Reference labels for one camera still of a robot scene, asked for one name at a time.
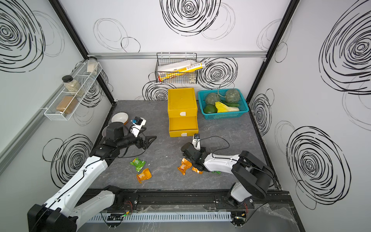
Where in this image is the left netted melon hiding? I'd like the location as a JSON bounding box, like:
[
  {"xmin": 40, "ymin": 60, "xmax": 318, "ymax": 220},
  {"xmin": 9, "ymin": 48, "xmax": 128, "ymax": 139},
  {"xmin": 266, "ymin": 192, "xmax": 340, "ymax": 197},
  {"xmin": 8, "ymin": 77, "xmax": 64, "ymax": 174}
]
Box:
[{"xmin": 205, "ymin": 93, "xmax": 220, "ymax": 105}]

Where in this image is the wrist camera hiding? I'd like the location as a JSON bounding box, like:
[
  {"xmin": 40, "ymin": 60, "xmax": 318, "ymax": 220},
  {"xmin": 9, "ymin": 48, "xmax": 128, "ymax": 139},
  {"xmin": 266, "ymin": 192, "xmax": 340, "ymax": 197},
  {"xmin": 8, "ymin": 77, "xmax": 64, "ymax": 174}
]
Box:
[
  {"xmin": 192, "ymin": 133, "xmax": 201, "ymax": 151},
  {"xmin": 129, "ymin": 117, "xmax": 146, "ymax": 137}
]

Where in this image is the netted melon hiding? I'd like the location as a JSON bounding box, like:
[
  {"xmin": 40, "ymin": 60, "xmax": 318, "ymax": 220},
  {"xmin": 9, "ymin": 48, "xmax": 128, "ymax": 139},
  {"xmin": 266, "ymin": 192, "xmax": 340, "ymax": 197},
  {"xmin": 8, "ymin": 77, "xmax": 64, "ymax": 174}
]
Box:
[
  {"xmin": 205, "ymin": 93, "xmax": 220, "ymax": 105},
  {"xmin": 225, "ymin": 89, "xmax": 241, "ymax": 103}
]

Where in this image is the black wire wall basket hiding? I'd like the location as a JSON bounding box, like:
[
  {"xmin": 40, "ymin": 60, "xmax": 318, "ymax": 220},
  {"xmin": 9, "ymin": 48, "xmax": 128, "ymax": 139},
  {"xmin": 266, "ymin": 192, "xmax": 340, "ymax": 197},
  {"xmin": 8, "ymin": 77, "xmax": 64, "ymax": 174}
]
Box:
[{"xmin": 155, "ymin": 52, "xmax": 198, "ymax": 84}]

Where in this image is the green avocado toy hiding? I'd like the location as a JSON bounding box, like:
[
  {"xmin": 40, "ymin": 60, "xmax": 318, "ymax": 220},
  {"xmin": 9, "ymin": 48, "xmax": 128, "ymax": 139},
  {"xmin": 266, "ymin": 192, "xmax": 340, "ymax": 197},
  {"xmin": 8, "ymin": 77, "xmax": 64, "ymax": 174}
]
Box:
[{"xmin": 203, "ymin": 104, "xmax": 217, "ymax": 114}]

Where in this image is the right netted melon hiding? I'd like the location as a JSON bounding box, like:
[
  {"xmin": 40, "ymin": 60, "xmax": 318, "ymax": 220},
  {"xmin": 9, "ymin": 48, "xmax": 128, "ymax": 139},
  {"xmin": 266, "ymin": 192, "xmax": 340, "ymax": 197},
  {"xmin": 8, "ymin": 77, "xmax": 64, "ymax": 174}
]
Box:
[{"xmin": 225, "ymin": 89, "xmax": 241, "ymax": 103}]

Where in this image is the brown block container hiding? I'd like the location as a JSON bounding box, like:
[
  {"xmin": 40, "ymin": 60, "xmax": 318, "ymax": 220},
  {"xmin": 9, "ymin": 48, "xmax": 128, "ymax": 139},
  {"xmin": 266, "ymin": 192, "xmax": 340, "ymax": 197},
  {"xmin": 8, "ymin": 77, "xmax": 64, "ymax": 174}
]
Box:
[{"xmin": 56, "ymin": 96, "xmax": 79, "ymax": 115}]

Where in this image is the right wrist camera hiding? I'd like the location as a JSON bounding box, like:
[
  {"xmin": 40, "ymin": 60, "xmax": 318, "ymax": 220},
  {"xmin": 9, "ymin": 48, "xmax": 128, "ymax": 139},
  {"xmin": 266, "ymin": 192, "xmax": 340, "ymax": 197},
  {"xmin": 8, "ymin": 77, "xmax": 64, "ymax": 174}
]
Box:
[{"xmin": 192, "ymin": 133, "xmax": 201, "ymax": 151}]

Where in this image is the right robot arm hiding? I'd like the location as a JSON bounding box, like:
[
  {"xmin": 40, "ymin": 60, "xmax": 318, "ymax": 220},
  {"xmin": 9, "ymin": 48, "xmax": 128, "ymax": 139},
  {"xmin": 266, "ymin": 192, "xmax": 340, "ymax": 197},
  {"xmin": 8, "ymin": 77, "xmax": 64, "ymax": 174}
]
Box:
[{"xmin": 181, "ymin": 143, "xmax": 274, "ymax": 208}]

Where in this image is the teal plastic basket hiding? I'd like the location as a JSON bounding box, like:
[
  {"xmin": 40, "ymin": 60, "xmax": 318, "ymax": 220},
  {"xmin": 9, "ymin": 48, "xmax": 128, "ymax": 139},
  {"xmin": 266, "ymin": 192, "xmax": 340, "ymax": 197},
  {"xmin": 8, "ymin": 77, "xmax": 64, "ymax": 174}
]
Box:
[{"xmin": 197, "ymin": 89, "xmax": 249, "ymax": 120}]

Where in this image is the yellow plastic drawer cabinet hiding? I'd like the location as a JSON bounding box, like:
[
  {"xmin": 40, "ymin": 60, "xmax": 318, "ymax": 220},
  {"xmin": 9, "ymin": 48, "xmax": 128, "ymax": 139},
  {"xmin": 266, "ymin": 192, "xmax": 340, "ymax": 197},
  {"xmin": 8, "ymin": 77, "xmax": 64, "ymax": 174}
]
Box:
[{"xmin": 168, "ymin": 88, "xmax": 199, "ymax": 137}]

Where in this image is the spice jar black lid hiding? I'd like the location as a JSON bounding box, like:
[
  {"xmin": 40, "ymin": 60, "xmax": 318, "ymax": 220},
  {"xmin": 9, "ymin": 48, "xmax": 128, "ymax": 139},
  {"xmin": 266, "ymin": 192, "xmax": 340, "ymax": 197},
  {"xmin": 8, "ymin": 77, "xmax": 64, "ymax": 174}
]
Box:
[{"xmin": 62, "ymin": 75, "xmax": 85, "ymax": 98}]

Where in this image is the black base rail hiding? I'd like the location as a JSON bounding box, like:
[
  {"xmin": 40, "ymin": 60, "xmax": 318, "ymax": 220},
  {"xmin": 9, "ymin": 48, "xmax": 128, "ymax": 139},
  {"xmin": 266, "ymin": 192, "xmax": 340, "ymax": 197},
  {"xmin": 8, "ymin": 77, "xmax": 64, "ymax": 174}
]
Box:
[{"xmin": 104, "ymin": 186, "xmax": 292, "ymax": 212}]

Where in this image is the green cucumber toy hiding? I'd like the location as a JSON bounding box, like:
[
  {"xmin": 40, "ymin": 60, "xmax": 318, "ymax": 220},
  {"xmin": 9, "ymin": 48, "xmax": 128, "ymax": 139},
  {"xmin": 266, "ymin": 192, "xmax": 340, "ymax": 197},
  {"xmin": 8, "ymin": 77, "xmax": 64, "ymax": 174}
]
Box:
[{"xmin": 221, "ymin": 100, "xmax": 240, "ymax": 107}]

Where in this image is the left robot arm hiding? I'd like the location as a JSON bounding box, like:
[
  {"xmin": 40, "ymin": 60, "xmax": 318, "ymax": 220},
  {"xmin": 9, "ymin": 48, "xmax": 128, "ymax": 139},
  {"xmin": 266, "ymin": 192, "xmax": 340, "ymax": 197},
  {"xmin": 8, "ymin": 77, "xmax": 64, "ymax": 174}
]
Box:
[{"xmin": 27, "ymin": 117, "xmax": 156, "ymax": 232}]

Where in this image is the white slotted cable duct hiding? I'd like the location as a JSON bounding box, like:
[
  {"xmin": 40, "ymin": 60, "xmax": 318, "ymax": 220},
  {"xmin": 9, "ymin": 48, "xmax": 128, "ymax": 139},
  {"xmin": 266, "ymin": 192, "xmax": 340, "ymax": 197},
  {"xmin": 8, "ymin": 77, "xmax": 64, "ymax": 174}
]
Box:
[{"xmin": 88, "ymin": 212, "xmax": 232, "ymax": 223}]

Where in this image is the white orange bowl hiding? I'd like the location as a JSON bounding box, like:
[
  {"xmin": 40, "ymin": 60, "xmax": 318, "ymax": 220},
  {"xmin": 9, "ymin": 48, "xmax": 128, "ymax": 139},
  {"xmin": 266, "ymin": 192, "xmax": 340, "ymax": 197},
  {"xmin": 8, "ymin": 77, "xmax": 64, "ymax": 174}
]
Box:
[{"xmin": 111, "ymin": 112, "xmax": 128, "ymax": 125}]

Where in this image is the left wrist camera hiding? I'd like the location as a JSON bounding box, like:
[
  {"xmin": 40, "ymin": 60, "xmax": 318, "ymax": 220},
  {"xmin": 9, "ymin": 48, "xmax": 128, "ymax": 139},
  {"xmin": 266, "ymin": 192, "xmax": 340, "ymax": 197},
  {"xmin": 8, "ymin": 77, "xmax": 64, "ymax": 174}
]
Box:
[{"xmin": 129, "ymin": 117, "xmax": 146, "ymax": 137}]

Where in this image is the clear jar white lid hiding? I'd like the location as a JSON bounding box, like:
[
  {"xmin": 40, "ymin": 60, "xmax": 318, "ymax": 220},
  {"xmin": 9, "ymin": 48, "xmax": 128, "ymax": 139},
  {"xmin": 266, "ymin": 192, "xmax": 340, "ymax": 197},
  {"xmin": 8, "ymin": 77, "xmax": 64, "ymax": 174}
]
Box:
[{"xmin": 87, "ymin": 57, "xmax": 98, "ymax": 75}]

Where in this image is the yellow white box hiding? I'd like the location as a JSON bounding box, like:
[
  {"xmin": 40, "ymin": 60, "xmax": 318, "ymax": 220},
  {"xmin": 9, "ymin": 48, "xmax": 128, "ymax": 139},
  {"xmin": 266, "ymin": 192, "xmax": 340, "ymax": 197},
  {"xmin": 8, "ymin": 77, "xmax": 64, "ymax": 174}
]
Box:
[{"xmin": 157, "ymin": 60, "xmax": 206, "ymax": 82}]

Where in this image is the white wire wall shelf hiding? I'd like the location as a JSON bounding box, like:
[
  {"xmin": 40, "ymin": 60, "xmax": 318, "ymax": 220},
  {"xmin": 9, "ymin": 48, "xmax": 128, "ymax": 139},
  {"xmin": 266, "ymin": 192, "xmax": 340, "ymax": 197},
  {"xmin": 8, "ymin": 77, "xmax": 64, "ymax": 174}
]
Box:
[{"xmin": 44, "ymin": 59, "xmax": 103, "ymax": 121}]

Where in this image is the orange cookie pack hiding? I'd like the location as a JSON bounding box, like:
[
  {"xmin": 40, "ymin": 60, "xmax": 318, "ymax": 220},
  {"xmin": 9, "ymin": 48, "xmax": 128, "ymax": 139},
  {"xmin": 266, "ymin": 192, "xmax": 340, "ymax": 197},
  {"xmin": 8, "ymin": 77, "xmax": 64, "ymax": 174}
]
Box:
[
  {"xmin": 177, "ymin": 158, "xmax": 192, "ymax": 175},
  {"xmin": 192, "ymin": 167, "xmax": 203, "ymax": 175},
  {"xmin": 136, "ymin": 168, "xmax": 152, "ymax": 184}
]

